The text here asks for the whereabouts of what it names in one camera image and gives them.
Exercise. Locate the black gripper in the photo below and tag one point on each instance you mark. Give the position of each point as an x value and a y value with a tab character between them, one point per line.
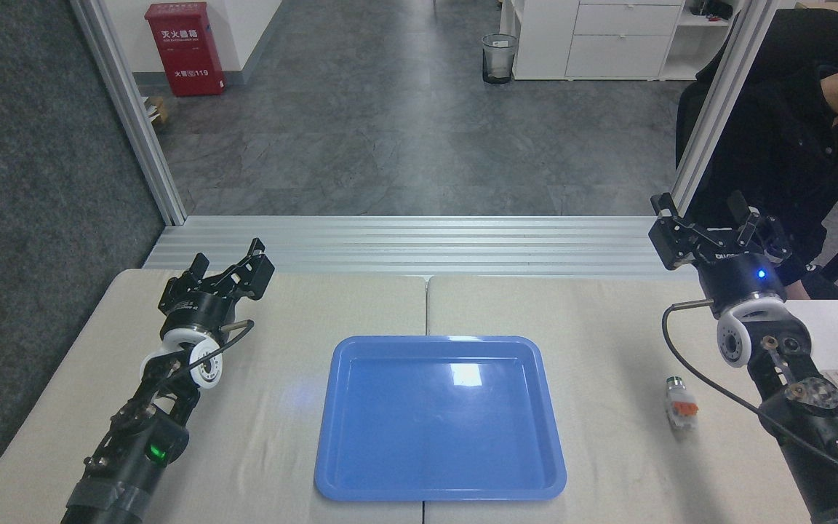
743	280
197	309

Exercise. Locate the blue plastic tray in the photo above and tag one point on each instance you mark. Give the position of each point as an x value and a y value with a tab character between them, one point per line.
439	422

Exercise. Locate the person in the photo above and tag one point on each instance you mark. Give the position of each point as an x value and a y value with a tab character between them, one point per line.
783	153

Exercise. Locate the small cardboard box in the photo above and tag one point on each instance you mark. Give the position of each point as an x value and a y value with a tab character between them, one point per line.
154	109

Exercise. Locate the white open shelf unit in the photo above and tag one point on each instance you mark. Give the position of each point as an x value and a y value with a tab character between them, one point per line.
703	44

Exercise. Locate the black office chair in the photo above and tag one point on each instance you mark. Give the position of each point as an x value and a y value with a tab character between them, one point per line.
801	40

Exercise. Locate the white drawer cabinet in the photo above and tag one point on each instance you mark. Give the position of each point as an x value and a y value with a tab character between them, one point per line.
593	40

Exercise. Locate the red fire extinguisher box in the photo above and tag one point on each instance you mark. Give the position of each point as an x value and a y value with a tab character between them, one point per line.
185	49

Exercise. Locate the dark mesh waste bin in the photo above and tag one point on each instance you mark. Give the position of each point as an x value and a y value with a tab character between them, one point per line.
499	58

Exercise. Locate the silver aluminium post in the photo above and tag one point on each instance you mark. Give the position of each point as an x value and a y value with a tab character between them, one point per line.
724	102
132	116

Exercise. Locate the silver aluminium rail platform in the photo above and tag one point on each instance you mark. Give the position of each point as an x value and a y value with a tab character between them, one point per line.
419	244

